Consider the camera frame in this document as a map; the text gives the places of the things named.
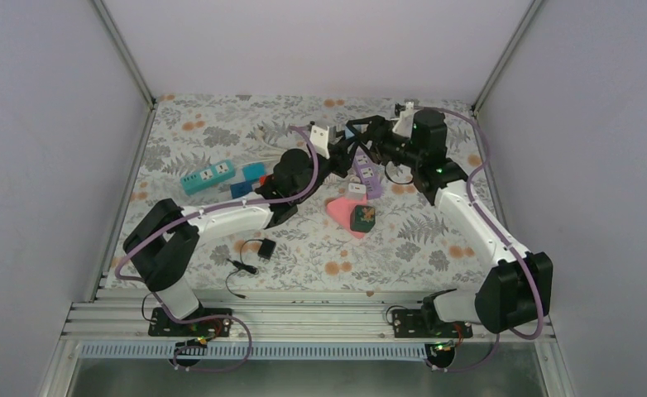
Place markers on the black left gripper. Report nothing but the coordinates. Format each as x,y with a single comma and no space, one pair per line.
337,151

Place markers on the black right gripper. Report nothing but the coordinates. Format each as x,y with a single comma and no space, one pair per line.
377,123

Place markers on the dark green cube socket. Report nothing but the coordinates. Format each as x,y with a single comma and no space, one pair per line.
363,218

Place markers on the blue cube socket adapter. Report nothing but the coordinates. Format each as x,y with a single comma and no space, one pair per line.
241,189

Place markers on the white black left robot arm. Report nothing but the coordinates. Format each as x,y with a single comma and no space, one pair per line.
161,246

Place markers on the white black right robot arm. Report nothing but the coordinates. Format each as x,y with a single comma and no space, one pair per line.
515,294

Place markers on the cyan flat plug adapter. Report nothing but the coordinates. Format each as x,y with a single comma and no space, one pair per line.
254,171

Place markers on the purple power strip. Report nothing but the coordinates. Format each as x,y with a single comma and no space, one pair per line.
366,172

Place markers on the pink power strip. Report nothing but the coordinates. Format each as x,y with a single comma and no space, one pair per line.
340,210

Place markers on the floral patterned table mat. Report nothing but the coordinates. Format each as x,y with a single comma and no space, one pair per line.
412,247

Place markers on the teal power strip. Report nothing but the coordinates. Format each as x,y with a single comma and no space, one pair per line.
208,177

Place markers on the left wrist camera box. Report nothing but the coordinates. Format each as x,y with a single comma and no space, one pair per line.
319,138

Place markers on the aluminium corner frame rail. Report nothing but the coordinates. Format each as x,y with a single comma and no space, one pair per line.
124,53

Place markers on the aluminium front rail base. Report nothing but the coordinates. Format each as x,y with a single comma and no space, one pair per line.
309,325

